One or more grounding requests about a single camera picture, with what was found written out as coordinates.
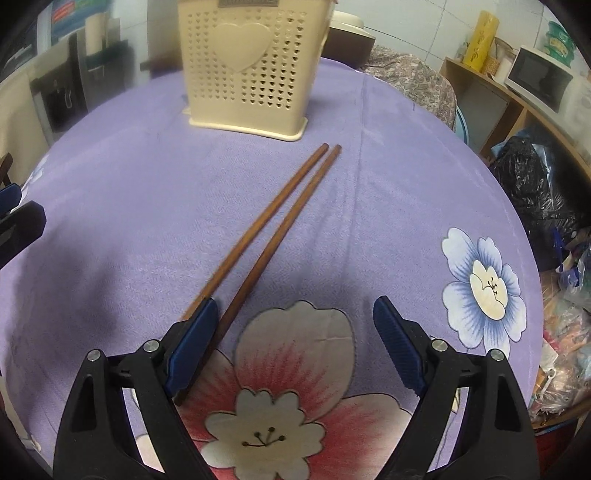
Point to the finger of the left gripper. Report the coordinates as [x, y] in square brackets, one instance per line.
[20, 229]
[10, 198]

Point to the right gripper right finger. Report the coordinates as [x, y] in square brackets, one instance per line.
[496, 438]

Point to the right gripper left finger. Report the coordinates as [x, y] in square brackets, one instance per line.
[95, 439]

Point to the water dispenser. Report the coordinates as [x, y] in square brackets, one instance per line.
[81, 62]

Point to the brown wooden chopstick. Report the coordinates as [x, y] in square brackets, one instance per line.
[250, 234]
[223, 324]

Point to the black plastic bag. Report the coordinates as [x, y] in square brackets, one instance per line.
[528, 174]

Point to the cream perforated utensil holder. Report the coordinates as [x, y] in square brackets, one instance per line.
[249, 65]

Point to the wooden shelf unit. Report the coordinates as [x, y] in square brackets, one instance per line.
[494, 114]

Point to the white microwave oven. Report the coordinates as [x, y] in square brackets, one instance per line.
[551, 87]

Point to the patterned fabric chair cover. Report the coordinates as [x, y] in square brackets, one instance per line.
[415, 80]

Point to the yellow canister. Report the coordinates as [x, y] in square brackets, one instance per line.
[481, 41]

